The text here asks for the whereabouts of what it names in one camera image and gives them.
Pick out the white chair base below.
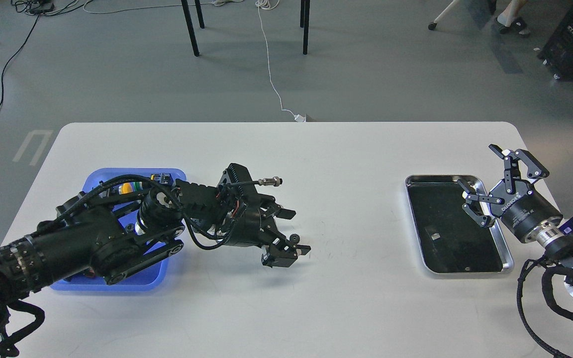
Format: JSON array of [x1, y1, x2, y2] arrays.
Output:
[[427, 0, 496, 30]]

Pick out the white power adapter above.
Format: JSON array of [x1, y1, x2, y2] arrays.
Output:
[[294, 114, 307, 123]]

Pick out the black robot arm image left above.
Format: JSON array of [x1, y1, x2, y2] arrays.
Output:
[[0, 163, 489, 358]]

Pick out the person legs with sandals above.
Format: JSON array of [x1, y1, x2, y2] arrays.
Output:
[[496, 0, 531, 38]]

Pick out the black table legs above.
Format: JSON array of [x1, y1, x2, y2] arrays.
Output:
[[181, 0, 311, 57]]

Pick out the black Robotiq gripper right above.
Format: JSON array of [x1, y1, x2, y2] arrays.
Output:
[[458, 144, 564, 244]]

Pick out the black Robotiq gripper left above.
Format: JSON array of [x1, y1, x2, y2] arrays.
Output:
[[223, 196, 311, 268]]

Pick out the metal tray with black mat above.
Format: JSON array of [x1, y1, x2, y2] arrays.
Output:
[[405, 175, 514, 278]]

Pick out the black blue component in tray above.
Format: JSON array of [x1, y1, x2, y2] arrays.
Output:
[[150, 173, 173, 185]]

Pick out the blue plastic tray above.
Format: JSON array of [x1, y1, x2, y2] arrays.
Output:
[[48, 168, 187, 292]]

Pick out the white cable on floor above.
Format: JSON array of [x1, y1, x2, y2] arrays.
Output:
[[84, 0, 298, 120]]

